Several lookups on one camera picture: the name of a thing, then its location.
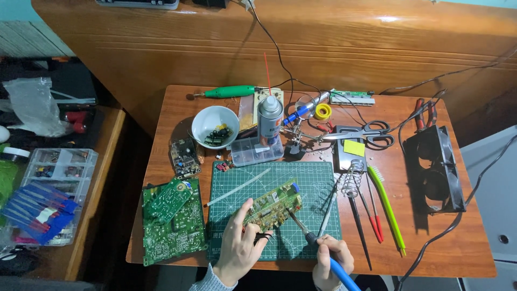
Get person's right hand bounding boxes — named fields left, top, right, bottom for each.
left=312, top=235, right=355, bottom=291

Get green rotary tool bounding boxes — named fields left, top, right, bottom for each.
left=193, top=84, right=257, bottom=99

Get blue pouch of files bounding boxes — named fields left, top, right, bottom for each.
left=0, top=181, right=80, bottom=246

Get grey metal pen tool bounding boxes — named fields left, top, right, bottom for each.
left=317, top=174, right=345, bottom=239

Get yellow-green populated circuit board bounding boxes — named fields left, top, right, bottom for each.
left=232, top=179, right=303, bottom=233

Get clear plastic bag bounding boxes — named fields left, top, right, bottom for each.
left=3, top=77, right=74, bottom=138

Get red handled pliers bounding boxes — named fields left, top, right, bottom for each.
left=414, top=98, right=438, bottom=132

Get silver spray can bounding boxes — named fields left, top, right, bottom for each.
left=257, top=53, right=284, bottom=147

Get small green circuit board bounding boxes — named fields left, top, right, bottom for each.
left=147, top=178, right=194, bottom=225

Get small black power board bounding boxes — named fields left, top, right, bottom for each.
left=169, top=138, right=202, bottom=179

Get white appliance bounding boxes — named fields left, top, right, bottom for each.
left=460, top=124, right=517, bottom=291

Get heap of electronic components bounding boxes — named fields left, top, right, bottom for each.
left=204, top=124, right=234, bottom=147

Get white ceramic bowl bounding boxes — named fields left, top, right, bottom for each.
left=191, top=105, right=240, bottom=150

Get black double fan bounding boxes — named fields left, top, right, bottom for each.
left=403, top=125, right=467, bottom=214

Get yellow tape roll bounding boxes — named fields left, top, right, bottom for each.
left=313, top=103, right=333, bottom=121

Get helping hands magnifier stand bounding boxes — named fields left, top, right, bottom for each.
left=282, top=91, right=337, bottom=161

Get yellow sponge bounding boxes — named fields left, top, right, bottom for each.
left=343, top=139, right=366, bottom=158

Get green cutting mat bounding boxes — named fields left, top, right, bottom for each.
left=207, top=160, right=343, bottom=262

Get blue handled soldering iron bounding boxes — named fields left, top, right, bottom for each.
left=286, top=208, right=362, bottom=291

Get red handled probe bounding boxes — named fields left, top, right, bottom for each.
left=365, top=173, right=385, bottom=242
left=359, top=190, right=383, bottom=244

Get black soldering iron stand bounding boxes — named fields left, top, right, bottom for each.
left=333, top=125, right=368, bottom=199

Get clear compartment organizer box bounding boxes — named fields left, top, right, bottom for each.
left=19, top=148, right=99, bottom=247

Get white plastic rod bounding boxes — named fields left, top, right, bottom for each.
left=204, top=167, right=272, bottom=208

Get brown wooden headboard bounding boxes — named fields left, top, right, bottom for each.
left=31, top=0, right=517, bottom=139

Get black soldering iron cable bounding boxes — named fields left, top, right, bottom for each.
left=246, top=0, right=369, bottom=127

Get large green circuit board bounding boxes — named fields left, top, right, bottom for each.
left=142, top=178, right=208, bottom=267

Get black fan cable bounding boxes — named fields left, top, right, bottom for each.
left=393, top=133, right=517, bottom=291

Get blue and silver desoldering pump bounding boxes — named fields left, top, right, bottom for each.
left=282, top=92, right=331, bottom=126

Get black handled scissors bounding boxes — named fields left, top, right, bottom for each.
left=322, top=120, right=396, bottom=150

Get thin black probe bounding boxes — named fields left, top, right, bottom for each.
left=348, top=196, right=373, bottom=272

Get grey keyboard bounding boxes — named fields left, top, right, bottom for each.
left=95, top=0, right=180, bottom=10

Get lime green brush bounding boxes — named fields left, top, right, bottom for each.
left=366, top=165, right=407, bottom=258

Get narrow green connector board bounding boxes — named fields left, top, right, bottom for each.
left=329, top=88, right=376, bottom=107

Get clear plastic parts box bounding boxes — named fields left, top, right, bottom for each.
left=230, top=136, right=285, bottom=167

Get wooden side table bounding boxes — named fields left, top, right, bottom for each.
left=0, top=57, right=127, bottom=283

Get person's left hand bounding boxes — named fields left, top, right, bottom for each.
left=213, top=198, right=275, bottom=287

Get thin black wall cable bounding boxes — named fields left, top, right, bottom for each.
left=379, top=48, right=517, bottom=96

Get black tweezers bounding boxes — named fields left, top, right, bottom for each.
left=242, top=226, right=276, bottom=247

